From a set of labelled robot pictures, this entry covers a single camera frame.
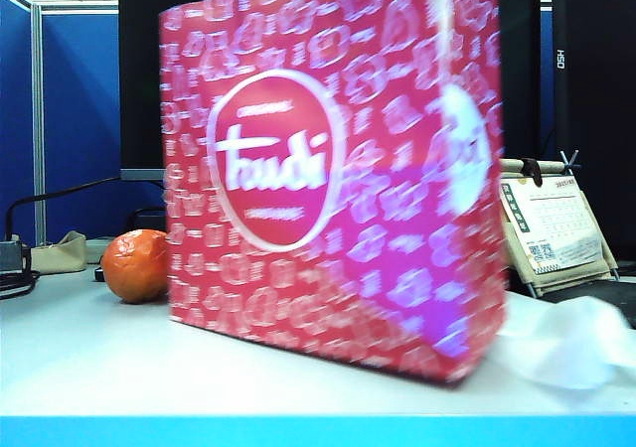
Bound black HSD monitor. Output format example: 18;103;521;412
551;0;636;259

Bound black desk mat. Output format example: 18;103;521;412
539;277;636;329

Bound beige cloth pouch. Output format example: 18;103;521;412
30;230;88;274

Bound white crumpled tissue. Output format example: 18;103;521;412
496;295;630;391

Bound wrinkled orange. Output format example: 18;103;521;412
101;227;171;304

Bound blue office partition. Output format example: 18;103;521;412
0;0;123;247

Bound black power adapter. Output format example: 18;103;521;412
129;207;169;233

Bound red printed paper bag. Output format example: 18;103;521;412
157;0;511;384

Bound beige canvas desk calendar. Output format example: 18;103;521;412
499;149;620;299

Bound thick black cable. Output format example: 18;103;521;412
4;177;123;242

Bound large black computer monitor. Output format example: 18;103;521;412
117;0;542;183

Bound grey metal box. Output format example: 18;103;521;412
0;240;26;274

